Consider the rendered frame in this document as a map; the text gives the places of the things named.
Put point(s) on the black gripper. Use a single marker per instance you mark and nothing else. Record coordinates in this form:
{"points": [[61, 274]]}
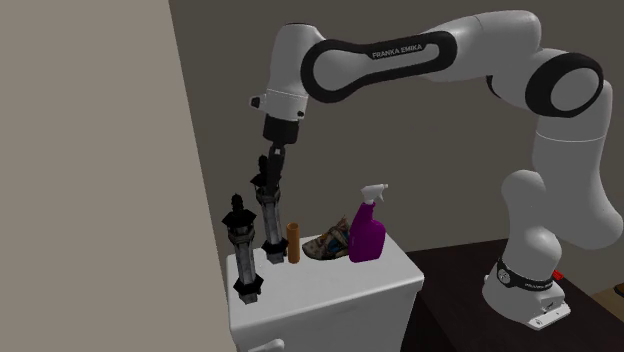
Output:
{"points": [[281, 129]]}

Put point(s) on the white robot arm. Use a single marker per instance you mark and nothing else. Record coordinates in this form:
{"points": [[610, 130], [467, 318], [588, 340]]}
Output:
{"points": [[565, 161]]}

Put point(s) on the black grey tower figure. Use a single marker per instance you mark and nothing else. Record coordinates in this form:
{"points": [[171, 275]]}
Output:
{"points": [[271, 219], [242, 253]]}

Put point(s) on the orange brown cylinder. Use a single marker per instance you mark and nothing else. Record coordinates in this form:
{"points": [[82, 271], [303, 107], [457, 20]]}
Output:
{"points": [[293, 244]]}

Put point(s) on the patterned shoe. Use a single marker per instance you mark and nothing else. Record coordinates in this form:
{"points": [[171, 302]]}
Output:
{"points": [[325, 246]]}

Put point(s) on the purple spray bottle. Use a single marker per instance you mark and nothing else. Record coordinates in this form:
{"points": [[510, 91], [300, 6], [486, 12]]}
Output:
{"points": [[366, 239]]}

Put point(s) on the dark robot stand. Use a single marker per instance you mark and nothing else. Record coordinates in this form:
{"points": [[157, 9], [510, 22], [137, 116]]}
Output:
{"points": [[453, 302]]}

